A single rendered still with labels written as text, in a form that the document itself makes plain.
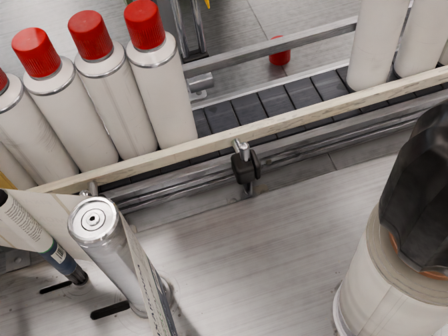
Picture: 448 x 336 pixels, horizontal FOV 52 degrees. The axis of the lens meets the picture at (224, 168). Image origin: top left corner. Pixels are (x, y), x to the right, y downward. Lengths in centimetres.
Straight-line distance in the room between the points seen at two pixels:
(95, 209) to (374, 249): 20
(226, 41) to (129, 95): 32
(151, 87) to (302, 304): 27
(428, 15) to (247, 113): 24
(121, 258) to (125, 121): 20
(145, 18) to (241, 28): 38
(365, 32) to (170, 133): 25
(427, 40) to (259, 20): 31
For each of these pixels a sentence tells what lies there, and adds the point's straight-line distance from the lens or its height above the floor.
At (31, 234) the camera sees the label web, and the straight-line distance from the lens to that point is 42.
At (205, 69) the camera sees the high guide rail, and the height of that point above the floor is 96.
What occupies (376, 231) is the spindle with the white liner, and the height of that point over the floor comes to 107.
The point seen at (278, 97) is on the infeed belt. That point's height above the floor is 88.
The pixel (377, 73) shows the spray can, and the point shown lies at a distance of 61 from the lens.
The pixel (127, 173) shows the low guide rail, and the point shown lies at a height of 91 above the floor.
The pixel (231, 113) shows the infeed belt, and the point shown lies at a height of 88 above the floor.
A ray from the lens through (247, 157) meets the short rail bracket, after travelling 51.
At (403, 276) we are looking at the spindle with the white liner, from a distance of 32.
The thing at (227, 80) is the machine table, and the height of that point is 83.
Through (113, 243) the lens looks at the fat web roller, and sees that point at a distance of 34.
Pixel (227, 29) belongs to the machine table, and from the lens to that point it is 81.
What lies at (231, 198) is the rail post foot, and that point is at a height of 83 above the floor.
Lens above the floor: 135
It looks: 57 degrees down
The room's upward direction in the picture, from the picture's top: 9 degrees counter-clockwise
